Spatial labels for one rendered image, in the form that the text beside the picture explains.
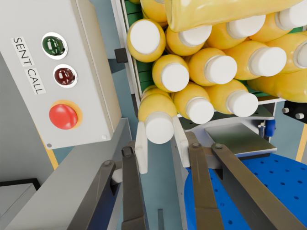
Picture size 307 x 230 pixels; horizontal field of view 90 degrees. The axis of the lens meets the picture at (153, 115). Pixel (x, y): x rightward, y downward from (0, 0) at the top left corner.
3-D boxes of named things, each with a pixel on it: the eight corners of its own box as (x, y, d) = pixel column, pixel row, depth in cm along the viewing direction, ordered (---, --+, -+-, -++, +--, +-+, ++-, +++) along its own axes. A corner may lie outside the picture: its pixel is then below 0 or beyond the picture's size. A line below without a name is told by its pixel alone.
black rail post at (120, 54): (124, 63, 38) (117, 64, 30) (120, 49, 37) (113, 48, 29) (132, 61, 38) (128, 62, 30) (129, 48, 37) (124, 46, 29)
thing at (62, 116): (59, 128, 22) (54, 132, 21) (48, 104, 21) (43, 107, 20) (83, 124, 22) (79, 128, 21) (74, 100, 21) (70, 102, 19)
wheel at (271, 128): (263, 138, 38) (274, 140, 36) (265, 122, 36) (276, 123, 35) (265, 130, 41) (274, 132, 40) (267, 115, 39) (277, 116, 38)
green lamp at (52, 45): (50, 57, 19) (44, 57, 17) (43, 37, 18) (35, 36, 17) (67, 54, 19) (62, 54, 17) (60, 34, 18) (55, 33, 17)
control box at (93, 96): (76, 123, 33) (45, 151, 23) (35, 15, 26) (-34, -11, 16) (122, 116, 32) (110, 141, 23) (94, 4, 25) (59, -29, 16)
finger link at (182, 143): (180, 142, 14) (188, 141, 14) (171, 115, 21) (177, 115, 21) (183, 168, 15) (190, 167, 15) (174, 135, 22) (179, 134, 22)
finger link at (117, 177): (138, 181, 14) (105, 186, 14) (140, 149, 18) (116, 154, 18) (134, 168, 13) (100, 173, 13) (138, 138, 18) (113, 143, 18)
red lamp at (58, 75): (60, 86, 20) (55, 87, 19) (54, 68, 19) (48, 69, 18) (77, 83, 20) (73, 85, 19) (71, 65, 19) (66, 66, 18)
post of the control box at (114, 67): (132, 63, 123) (77, 84, 30) (131, 58, 122) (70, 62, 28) (137, 62, 123) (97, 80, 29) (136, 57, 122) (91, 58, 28)
